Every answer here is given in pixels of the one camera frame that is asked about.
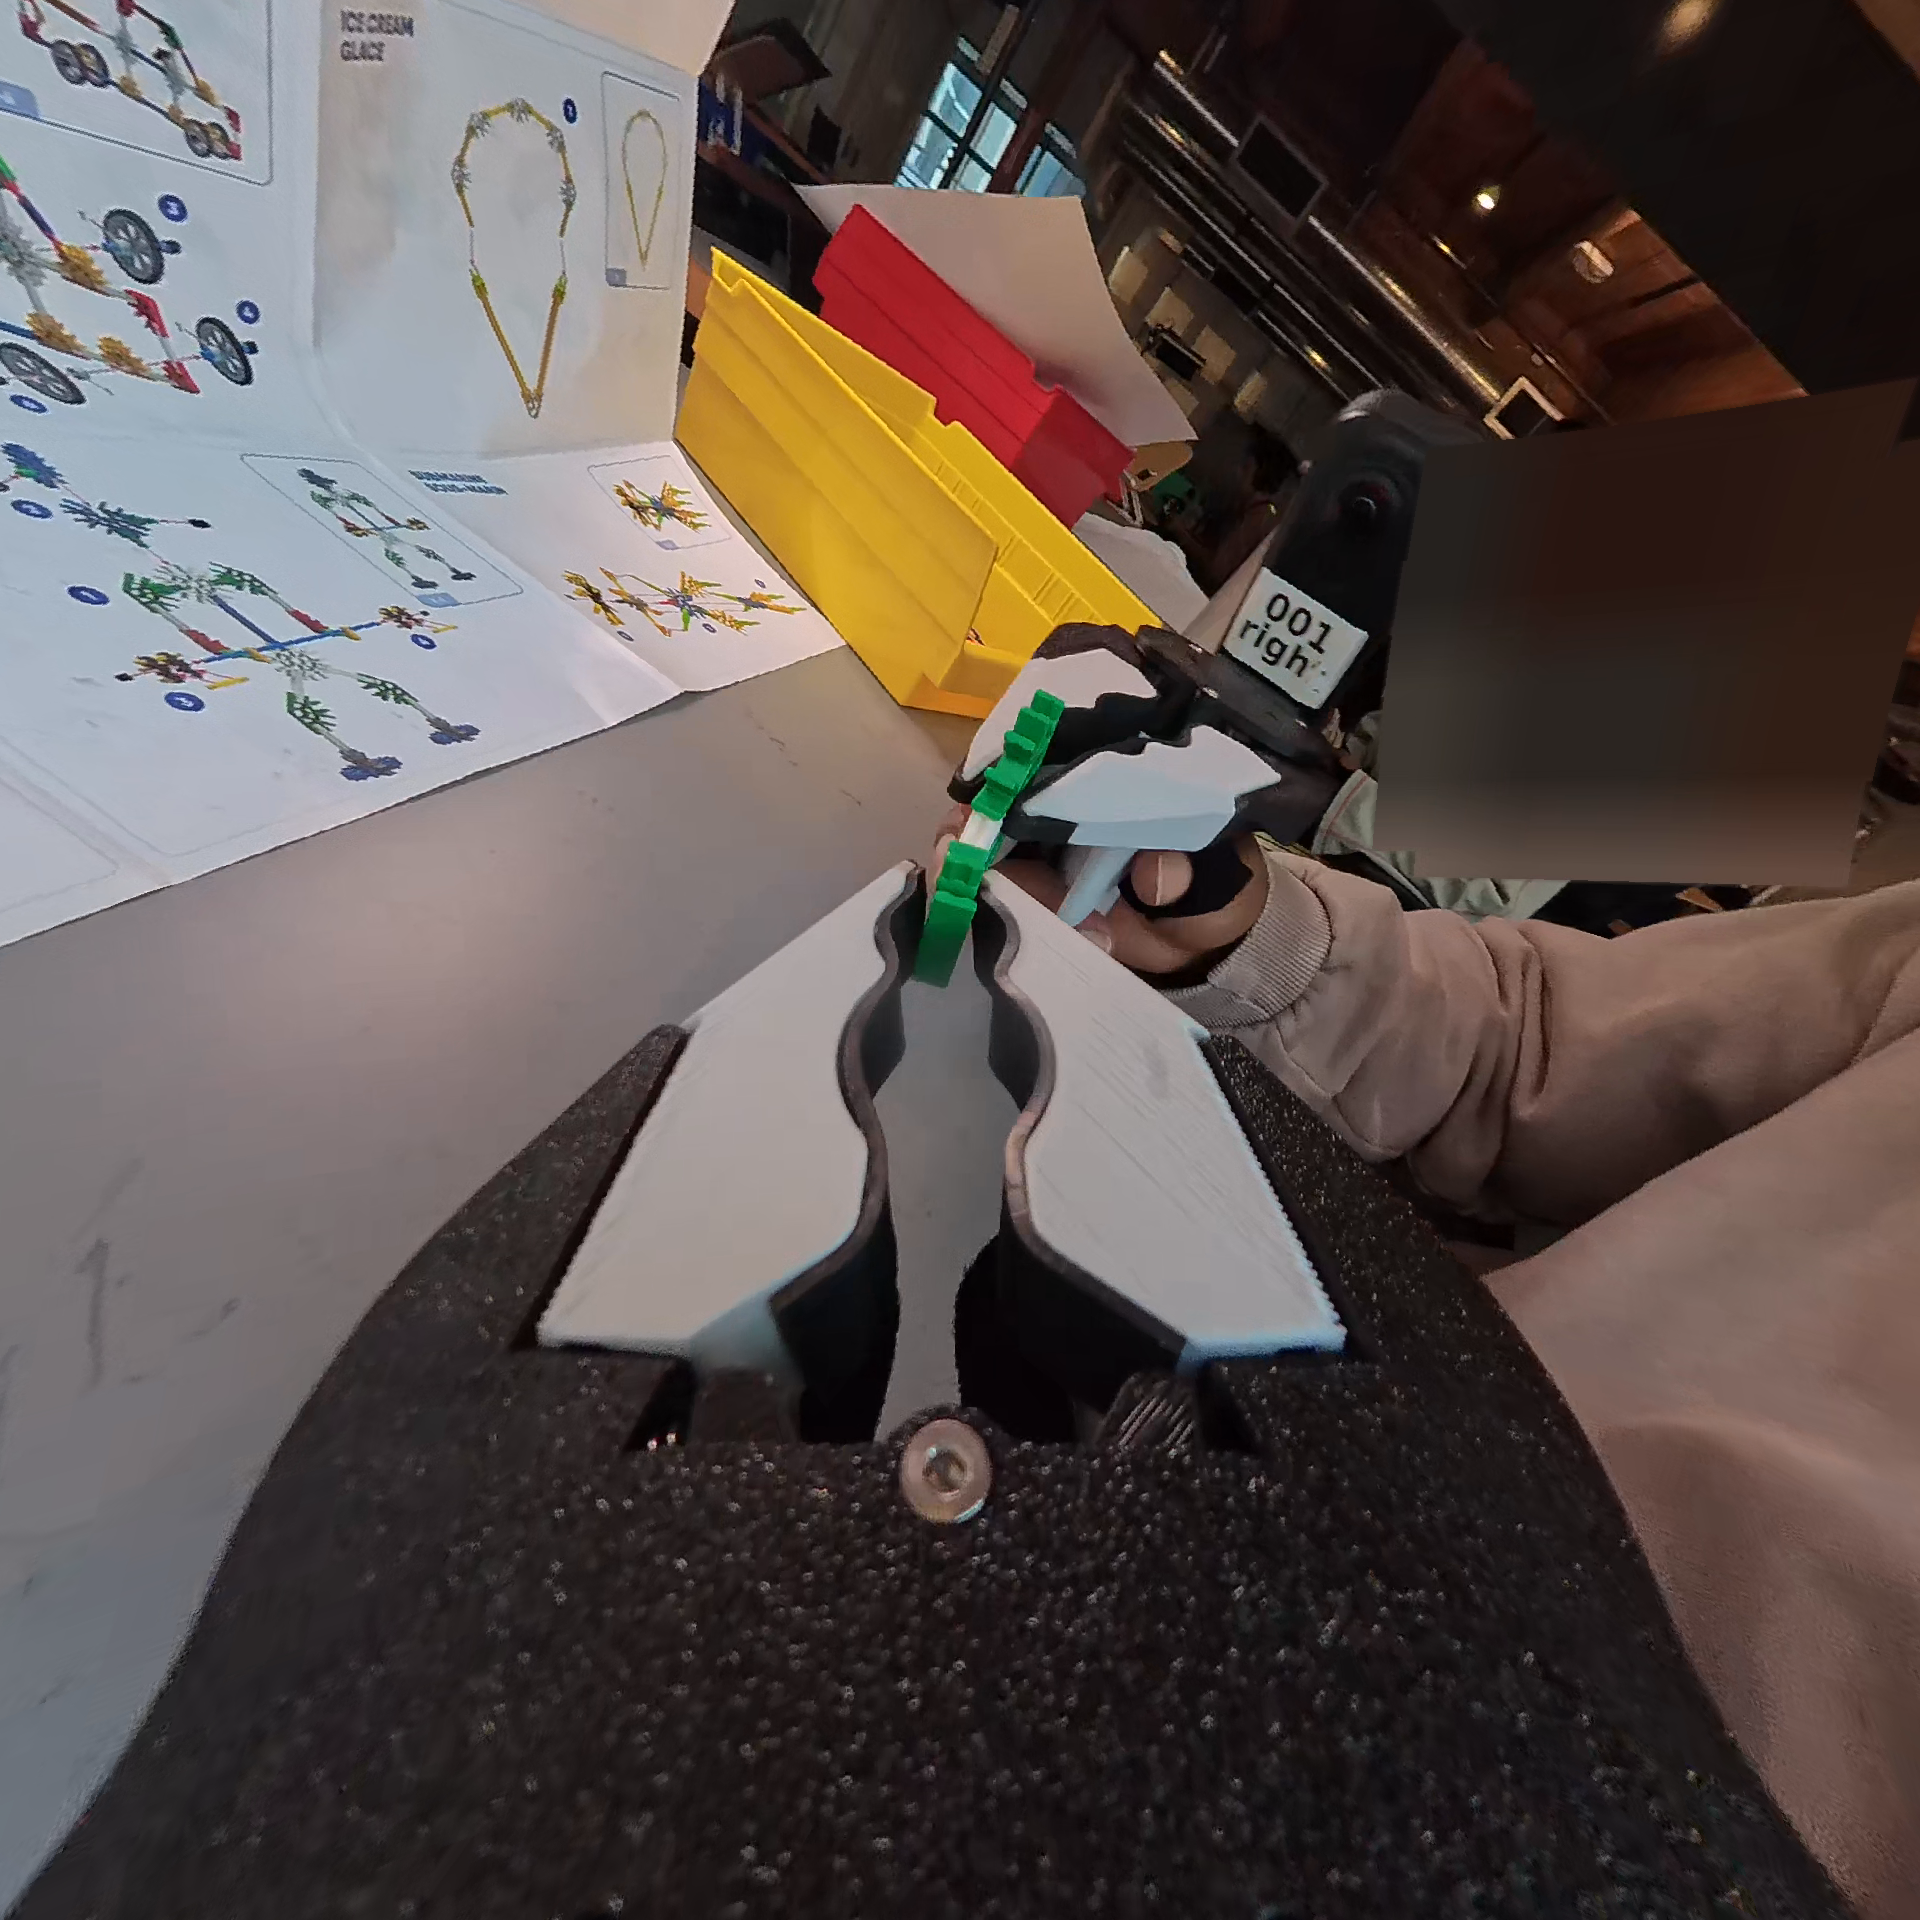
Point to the white paper sheet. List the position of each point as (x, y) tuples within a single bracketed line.
[(1050, 287)]

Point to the stacked yellow storage bins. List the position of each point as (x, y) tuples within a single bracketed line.
[(841, 481)]

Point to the person's right hand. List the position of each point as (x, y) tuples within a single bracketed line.
[(1187, 942)]

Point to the red storage bin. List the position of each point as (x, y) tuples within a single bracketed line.
[(961, 347)]

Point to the person's right forearm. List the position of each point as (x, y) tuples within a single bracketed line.
[(1561, 1020)]

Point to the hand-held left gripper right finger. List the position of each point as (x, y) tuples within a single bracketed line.
[(1170, 1201)]

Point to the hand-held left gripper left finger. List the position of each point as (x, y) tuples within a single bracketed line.
[(720, 1201)]

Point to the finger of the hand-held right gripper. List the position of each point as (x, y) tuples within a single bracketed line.
[(1157, 797)]

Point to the toy instruction poster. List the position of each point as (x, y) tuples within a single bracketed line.
[(181, 721)]

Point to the grey desk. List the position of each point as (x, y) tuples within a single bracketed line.
[(300, 1140)]

